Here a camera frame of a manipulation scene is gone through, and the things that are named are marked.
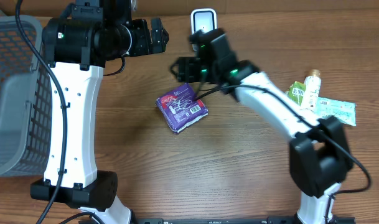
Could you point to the white tube gold cap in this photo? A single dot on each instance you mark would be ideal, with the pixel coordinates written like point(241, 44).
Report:
point(311, 93)

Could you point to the teal tissue packet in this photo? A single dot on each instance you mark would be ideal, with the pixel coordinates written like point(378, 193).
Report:
point(344, 111)

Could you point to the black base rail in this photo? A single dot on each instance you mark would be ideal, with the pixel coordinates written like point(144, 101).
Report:
point(269, 220)

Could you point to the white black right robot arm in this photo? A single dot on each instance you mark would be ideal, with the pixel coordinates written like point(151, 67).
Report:
point(319, 155)

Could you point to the grey plastic mesh basket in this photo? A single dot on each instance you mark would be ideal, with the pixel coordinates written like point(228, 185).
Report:
point(25, 106)

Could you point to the purple Carefree pad pack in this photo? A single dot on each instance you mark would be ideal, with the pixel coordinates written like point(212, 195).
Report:
point(179, 108)

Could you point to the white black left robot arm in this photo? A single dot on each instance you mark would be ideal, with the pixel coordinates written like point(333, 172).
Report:
point(77, 45)

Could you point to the green tea drink carton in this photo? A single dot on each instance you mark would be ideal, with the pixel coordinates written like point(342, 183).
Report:
point(296, 92)

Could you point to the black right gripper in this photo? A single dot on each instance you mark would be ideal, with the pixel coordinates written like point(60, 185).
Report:
point(191, 71)

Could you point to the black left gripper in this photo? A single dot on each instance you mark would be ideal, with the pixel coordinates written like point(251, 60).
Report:
point(149, 35)

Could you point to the white barcode scanner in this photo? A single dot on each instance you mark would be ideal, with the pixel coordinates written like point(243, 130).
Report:
point(204, 19)

